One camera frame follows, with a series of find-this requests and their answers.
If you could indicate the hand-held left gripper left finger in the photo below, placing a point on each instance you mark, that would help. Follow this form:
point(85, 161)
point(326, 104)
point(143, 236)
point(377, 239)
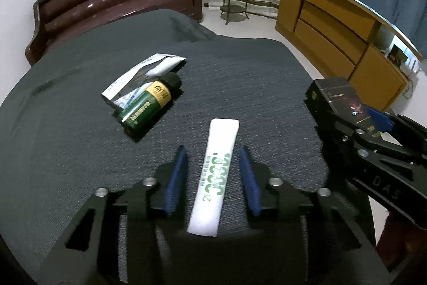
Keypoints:
point(175, 181)

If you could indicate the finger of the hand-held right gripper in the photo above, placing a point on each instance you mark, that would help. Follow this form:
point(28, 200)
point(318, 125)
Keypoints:
point(343, 144)
point(378, 119)

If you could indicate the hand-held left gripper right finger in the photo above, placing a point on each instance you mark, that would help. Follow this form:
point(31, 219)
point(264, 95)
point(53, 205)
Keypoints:
point(250, 181)

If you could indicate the dark cardboard box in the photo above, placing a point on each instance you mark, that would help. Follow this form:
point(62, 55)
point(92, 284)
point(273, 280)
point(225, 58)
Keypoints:
point(337, 94)

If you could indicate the white sachet with green print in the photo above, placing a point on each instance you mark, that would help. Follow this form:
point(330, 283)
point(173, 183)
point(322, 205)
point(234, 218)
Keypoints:
point(216, 144)

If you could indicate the green bottle with yellow label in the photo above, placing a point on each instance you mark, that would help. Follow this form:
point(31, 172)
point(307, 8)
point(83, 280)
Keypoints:
point(143, 108)

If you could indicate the wooden cabinet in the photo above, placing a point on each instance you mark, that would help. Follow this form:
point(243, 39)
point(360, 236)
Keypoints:
point(333, 38)

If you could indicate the dark grey tablecloth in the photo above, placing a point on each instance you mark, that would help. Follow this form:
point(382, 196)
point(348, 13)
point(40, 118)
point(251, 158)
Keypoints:
point(83, 154)

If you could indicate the silver foil packet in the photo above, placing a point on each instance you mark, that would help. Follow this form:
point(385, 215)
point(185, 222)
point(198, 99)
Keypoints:
point(160, 63)

